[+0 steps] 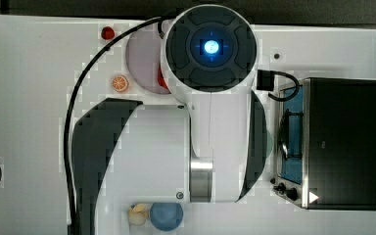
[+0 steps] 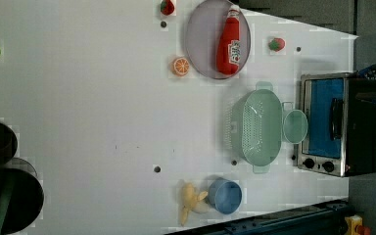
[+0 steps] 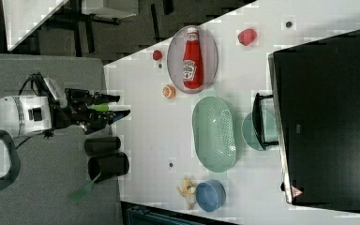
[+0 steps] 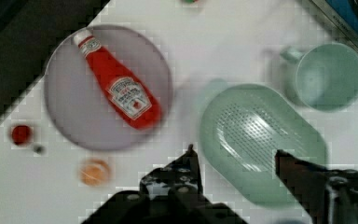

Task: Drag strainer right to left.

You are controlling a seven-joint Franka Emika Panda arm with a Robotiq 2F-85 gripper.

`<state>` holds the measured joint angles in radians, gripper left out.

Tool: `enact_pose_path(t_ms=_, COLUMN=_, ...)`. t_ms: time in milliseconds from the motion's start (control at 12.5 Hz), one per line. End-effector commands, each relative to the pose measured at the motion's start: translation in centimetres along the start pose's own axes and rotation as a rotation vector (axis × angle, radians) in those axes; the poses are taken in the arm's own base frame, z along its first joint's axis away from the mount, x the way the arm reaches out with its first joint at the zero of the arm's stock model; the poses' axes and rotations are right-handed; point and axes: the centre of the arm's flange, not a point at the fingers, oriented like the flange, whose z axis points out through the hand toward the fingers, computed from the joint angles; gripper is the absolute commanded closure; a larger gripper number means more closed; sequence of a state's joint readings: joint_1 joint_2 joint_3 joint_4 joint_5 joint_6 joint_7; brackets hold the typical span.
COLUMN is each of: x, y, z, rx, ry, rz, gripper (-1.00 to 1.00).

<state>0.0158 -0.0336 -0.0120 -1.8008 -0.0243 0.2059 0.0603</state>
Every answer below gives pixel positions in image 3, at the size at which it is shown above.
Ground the green marker tube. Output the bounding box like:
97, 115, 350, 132
88, 104, 109, 112

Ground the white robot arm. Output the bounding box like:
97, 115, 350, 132
0, 89, 130, 191

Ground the black cylinder cup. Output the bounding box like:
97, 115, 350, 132
84, 137, 121, 157

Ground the green mug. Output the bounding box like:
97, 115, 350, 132
241, 111, 278, 151

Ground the orange slice toy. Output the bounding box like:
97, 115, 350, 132
162, 84, 175, 99

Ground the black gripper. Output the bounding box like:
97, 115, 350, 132
52, 88, 130, 135

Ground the black cylinder holder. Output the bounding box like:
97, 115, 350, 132
88, 152, 130, 183

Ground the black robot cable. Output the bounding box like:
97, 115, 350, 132
14, 72, 50, 150

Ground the blue bowl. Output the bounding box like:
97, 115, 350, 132
195, 179, 226, 212

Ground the red ketchup bottle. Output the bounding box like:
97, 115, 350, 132
183, 27, 203, 89

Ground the green oval strainer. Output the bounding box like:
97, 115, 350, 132
192, 97, 236, 173

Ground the grey round plate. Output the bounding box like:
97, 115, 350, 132
167, 26, 218, 94

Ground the red strawberry toy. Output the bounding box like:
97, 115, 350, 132
238, 28, 257, 46

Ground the black toaster oven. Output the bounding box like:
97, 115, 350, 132
252, 29, 360, 213

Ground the yellow banana peel toy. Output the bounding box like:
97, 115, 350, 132
176, 177, 197, 210

